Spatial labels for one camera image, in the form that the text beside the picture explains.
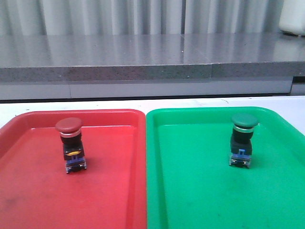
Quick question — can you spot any green mushroom push button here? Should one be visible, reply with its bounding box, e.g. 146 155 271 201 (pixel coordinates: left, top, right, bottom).
229 113 258 168

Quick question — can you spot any grey stone platform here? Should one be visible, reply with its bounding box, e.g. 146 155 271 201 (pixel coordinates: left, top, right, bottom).
0 33 305 101

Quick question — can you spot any green plastic tray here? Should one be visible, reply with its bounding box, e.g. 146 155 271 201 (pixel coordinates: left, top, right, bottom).
146 107 305 229

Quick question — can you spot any red plastic tray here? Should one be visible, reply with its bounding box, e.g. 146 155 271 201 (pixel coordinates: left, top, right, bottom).
0 109 147 229

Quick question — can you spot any red mushroom push button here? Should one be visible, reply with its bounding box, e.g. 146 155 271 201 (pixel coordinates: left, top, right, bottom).
55 117 87 174

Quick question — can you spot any white container in background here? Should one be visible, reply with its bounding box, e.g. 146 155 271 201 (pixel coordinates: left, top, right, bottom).
279 0 305 36

